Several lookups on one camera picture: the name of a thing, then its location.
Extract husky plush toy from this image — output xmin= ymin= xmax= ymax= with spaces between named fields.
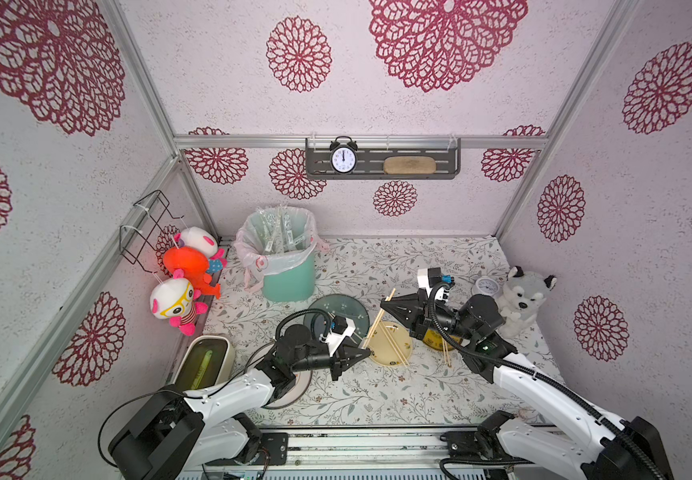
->
xmin=496 ymin=265 xmax=558 ymax=338

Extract grey wall shelf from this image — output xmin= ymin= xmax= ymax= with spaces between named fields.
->
xmin=304 ymin=137 xmax=461 ymax=180

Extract dark green glass plate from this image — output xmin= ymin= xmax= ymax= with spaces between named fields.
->
xmin=303 ymin=294 xmax=371 ymax=343

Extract white orange patterned plate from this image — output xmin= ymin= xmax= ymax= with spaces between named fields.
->
xmin=246 ymin=341 xmax=313 ymax=410

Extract bare chopsticks pair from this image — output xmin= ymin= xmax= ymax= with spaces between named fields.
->
xmin=361 ymin=308 xmax=385 ymax=349
xmin=384 ymin=327 xmax=409 ymax=367
xmin=441 ymin=339 xmax=452 ymax=368

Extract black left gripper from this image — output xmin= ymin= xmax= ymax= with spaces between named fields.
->
xmin=293 ymin=341 xmax=372 ymax=382

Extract white pink plush doll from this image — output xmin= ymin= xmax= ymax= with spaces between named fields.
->
xmin=174 ymin=227 xmax=225 ymax=260

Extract cream yellow plate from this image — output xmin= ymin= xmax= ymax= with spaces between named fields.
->
xmin=368 ymin=321 xmax=413 ymax=366

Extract black alarm clock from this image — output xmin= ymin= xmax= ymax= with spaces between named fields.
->
xmin=329 ymin=135 xmax=359 ymax=174

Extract small white round gauge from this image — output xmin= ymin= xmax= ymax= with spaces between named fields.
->
xmin=472 ymin=276 xmax=501 ymax=297

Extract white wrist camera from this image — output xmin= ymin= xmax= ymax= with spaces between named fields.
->
xmin=324 ymin=316 xmax=356 ymax=357
xmin=417 ymin=267 xmax=455 ymax=302

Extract wooden brush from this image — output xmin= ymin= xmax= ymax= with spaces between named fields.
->
xmin=383 ymin=156 xmax=437 ymax=175

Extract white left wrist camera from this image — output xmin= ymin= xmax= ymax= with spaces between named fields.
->
xmin=324 ymin=316 xmax=356 ymax=357

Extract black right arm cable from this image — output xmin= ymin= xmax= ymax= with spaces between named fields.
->
xmin=426 ymin=281 xmax=665 ymax=480

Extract black wire rack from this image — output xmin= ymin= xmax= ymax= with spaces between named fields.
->
xmin=118 ymin=189 xmax=184 ymax=274

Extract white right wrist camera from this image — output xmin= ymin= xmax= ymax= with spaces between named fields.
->
xmin=417 ymin=267 xmax=455 ymax=302

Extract red orange plush toy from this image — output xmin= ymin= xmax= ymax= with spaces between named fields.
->
xmin=163 ymin=246 xmax=221 ymax=299

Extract white plush doll yellow glasses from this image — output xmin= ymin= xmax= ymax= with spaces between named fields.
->
xmin=150 ymin=269 xmax=208 ymax=336

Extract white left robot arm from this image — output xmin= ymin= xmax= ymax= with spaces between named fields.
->
xmin=108 ymin=324 xmax=371 ymax=479

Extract white container green inside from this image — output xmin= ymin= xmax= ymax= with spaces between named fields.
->
xmin=174 ymin=335 xmax=235 ymax=391

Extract yellow patterned plate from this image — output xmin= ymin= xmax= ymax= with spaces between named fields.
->
xmin=422 ymin=330 xmax=454 ymax=352

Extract green trash bin with bag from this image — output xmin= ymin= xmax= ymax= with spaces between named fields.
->
xmin=234 ymin=205 xmax=329 ymax=302

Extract metal base rail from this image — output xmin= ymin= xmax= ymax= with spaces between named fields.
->
xmin=114 ymin=425 xmax=563 ymax=480

